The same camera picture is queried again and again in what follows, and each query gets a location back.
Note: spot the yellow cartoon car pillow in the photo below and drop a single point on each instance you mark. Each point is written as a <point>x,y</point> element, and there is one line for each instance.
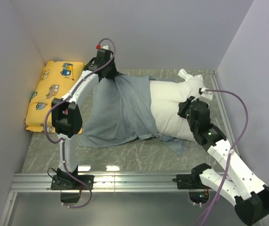
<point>57,78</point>

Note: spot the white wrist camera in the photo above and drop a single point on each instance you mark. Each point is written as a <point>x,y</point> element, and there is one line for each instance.
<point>205,96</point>
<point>103,49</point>

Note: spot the white pillow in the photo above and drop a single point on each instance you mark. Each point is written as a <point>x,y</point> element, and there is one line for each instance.
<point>165,99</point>

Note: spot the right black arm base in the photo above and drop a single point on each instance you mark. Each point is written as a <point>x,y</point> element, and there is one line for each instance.
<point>198,193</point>

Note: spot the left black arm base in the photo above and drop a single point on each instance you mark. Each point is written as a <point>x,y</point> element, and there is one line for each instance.
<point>78,186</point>

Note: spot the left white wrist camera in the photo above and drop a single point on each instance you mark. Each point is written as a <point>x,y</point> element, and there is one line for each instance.
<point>103,49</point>

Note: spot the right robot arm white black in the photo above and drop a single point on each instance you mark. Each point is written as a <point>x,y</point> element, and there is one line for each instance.
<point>248,194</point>

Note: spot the grey striped pillowcase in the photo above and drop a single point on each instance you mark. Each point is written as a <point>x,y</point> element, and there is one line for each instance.
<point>121,113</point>

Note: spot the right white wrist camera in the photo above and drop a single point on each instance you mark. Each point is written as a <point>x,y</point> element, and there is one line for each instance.
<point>205,96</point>

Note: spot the aluminium right side rail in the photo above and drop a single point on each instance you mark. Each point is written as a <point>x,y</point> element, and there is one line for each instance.
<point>222,109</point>

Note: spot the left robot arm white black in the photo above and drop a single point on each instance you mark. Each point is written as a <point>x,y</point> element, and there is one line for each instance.
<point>66,117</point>

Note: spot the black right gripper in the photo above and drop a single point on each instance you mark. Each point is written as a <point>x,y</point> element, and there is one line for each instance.
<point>184,106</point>

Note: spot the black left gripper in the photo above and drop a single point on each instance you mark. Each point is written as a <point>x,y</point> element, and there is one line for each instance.
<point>114,73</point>

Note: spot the aluminium rail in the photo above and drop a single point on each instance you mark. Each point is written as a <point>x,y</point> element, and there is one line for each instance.
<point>222,109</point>
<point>116,182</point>

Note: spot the aluminium front rail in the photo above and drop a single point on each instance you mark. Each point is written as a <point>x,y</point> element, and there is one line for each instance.
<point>116,182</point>

